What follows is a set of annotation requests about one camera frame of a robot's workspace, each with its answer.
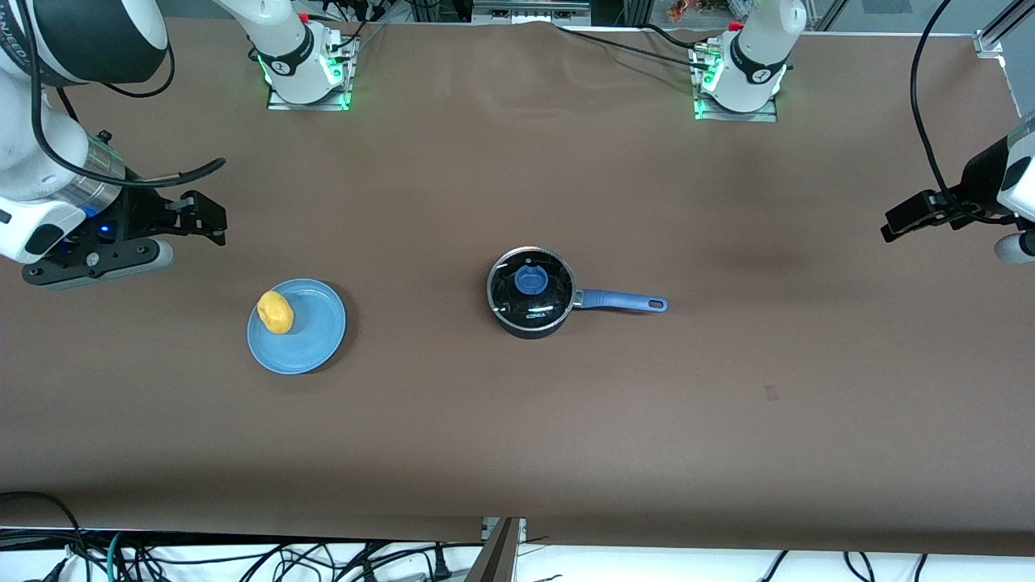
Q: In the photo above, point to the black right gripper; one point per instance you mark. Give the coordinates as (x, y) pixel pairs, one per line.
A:
(136, 215)

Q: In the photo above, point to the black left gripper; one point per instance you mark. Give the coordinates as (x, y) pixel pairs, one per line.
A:
(975, 183)

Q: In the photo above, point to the yellow potato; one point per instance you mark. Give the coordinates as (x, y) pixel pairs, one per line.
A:
(276, 313)

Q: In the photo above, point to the glass lid with blue knob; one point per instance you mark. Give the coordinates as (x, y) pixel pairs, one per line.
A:
(531, 281)

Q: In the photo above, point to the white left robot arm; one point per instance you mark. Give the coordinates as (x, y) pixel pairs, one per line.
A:
(756, 48)

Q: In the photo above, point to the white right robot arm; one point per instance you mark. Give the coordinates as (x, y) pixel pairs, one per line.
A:
(32, 145)

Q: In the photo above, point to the blue round plate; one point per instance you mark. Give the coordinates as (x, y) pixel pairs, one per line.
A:
(311, 339)

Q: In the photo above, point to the orange background object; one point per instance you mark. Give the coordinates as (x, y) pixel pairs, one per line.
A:
(683, 10)

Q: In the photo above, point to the brown table cover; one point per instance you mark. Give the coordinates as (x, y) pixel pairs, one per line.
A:
(517, 436)

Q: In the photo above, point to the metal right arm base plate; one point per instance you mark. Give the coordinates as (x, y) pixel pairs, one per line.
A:
(307, 103)

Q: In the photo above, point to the aluminium frame profile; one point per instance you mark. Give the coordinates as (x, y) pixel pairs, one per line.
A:
(993, 39)

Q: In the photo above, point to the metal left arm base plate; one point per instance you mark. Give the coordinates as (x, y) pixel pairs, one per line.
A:
(736, 115)

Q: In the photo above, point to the aluminium rail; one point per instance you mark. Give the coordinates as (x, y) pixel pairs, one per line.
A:
(530, 10)

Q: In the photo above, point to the grey metal table post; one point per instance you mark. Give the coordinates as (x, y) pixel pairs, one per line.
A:
(497, 558)

